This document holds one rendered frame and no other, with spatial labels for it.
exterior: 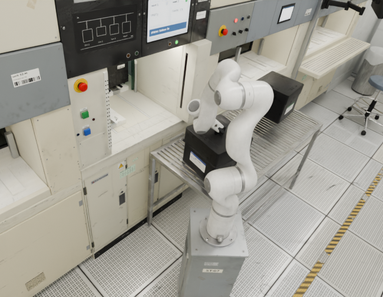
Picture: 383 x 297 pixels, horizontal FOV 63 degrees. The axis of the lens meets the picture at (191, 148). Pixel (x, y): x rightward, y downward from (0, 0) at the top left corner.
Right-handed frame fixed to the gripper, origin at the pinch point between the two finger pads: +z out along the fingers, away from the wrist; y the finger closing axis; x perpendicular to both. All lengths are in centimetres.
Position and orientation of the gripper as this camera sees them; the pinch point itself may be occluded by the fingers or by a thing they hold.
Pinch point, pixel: (219, 129)
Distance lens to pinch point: 179.1
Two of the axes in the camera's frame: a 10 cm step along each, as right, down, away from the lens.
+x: -6.3, 7.7, 0.7
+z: 4.6, 3.0, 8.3
